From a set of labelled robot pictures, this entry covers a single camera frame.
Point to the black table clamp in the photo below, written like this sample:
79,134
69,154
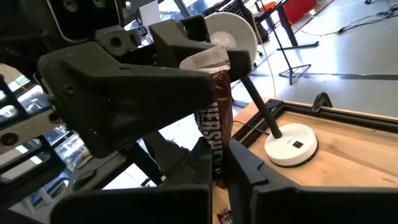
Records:
321,100

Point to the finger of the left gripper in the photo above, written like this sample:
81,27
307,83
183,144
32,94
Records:
124,102
186,37

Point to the red box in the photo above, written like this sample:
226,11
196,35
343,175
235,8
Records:
298,9

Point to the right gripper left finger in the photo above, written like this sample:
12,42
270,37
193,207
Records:
199,165

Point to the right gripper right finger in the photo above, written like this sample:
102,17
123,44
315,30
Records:
245,174

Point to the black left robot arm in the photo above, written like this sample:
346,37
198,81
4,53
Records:
164,152

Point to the white desk lamp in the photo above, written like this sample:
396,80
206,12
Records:
290,146

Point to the dark brown candy bar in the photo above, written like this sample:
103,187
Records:
224,217
219,124

